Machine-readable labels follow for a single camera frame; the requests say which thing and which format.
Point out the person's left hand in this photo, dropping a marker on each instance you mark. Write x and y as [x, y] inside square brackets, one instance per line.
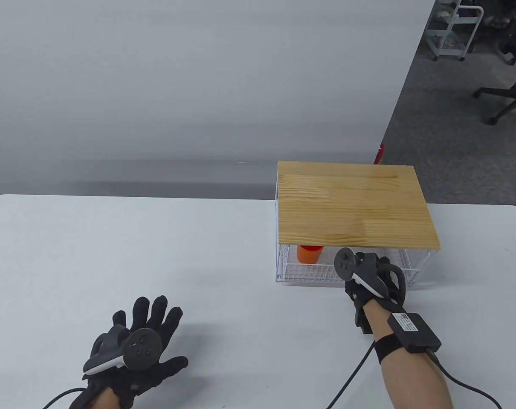
[160, 311]

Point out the black right hand controller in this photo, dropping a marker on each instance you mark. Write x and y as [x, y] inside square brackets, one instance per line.
[345, 262]

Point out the red fire extinguisher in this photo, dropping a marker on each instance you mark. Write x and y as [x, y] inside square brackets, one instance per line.
[379, 153]

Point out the orange plastic cup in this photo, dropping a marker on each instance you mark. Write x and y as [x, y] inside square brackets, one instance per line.
[309, 254]

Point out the person's right hand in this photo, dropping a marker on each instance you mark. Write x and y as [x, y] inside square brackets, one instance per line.
[358, 298]

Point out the black left hand controller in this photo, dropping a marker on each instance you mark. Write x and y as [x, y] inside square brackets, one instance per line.
[143, 349]

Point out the white mesh sliding drawer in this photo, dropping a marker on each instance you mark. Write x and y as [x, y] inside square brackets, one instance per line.
[309, 270]

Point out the person's left forearm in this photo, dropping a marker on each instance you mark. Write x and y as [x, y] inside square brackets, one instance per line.
[108, 400]

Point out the black wrist sensor box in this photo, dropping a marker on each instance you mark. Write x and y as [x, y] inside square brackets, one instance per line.
[413, 332]

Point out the black hand controller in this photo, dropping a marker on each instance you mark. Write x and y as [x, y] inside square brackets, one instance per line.
[143, 349]
[345, 262]

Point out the white utility cart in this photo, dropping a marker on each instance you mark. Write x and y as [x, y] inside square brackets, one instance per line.
[452, 30]

